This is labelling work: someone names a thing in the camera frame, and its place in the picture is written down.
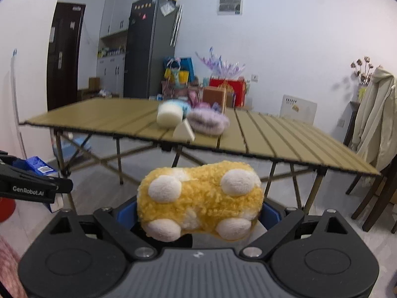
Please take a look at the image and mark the grey refrigerator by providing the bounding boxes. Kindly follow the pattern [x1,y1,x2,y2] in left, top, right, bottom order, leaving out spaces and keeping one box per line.
[123,0,183,100]

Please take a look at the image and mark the red bucket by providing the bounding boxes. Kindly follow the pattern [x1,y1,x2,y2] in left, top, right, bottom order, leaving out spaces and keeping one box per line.
[0,197,16,222]

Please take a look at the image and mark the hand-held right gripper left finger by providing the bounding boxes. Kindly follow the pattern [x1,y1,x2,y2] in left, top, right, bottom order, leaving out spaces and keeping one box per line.
[46,200,157,260]

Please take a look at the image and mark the white triangular block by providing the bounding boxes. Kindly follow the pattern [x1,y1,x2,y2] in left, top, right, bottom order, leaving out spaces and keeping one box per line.
[173,118,195,141]

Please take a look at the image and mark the white round plush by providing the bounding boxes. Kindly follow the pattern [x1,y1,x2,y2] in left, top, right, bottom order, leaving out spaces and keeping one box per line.
[157,101,183,127]

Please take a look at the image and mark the light blue flat panel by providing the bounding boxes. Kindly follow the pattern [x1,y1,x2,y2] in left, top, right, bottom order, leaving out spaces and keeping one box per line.
[56,133,92,162]

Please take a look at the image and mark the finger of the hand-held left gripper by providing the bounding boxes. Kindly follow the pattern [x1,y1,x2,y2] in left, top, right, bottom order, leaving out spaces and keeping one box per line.
[0,151,17,166]
[0,161,74,198]

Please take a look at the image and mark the dark side table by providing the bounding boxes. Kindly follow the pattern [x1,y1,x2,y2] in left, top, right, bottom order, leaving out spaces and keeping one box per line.
[343,101,362,146]

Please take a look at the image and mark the white tall cabinet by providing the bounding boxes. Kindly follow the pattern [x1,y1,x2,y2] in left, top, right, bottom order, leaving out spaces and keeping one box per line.
[96,0,159,98]

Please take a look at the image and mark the blue packet white label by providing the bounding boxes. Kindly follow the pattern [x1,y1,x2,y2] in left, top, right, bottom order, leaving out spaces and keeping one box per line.
[25,156,64,213]

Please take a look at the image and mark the yellow plush toy white paws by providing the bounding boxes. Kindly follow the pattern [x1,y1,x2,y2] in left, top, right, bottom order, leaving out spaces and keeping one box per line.
[136,160,265,243]

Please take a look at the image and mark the wall electrical panel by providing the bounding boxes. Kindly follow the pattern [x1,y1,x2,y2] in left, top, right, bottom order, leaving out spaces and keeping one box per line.
[217,0,243,15]

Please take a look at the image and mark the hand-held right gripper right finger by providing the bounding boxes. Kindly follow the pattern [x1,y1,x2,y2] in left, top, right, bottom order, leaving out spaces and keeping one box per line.
[240,200,349,260]

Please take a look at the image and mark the dried flower bouquet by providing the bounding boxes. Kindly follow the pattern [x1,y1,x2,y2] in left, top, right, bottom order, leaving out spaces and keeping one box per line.
[350,56,375,86]

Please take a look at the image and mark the dark wooden chair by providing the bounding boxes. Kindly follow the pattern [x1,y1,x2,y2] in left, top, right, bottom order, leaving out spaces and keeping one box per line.
[346,161,397,233]

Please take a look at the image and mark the tan folding table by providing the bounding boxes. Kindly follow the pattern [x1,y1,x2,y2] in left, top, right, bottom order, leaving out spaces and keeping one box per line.
[19,97,381,215]

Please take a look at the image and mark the person's pink fuzzy garment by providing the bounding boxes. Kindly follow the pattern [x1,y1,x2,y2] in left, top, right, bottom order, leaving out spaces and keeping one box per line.
[0,234,28,298]

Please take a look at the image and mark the dark wooden door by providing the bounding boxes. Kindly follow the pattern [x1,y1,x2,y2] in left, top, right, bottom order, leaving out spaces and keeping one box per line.
[46,1,86,111]

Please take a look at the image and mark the purple feather decoration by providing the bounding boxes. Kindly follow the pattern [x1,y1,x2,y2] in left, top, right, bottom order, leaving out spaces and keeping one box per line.
[195,46,246,81]

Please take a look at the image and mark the beige coat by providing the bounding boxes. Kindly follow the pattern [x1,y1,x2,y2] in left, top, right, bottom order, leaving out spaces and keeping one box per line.
[350,67,397,163]

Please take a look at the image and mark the white wall pipe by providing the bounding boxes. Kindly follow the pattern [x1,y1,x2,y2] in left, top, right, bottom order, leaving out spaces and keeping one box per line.
[11,49,28,159]

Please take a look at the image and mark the red gift box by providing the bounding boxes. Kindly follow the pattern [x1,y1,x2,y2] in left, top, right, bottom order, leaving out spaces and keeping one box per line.
[209,76,248,108]

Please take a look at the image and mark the lavender fluffy cloth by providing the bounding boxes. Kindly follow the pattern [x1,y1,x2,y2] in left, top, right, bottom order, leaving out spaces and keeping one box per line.
[188,109,230,135]

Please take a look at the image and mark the white flat panel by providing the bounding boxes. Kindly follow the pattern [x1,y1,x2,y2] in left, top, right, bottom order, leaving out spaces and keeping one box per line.
[279,95,317,123]

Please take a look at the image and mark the brown box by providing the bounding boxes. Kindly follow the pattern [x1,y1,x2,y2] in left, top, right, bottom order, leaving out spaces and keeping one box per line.
[201,87,227,112]

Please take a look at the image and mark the blue toy box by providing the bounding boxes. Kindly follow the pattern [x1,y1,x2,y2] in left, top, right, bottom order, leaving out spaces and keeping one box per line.
[163,56,196,85]

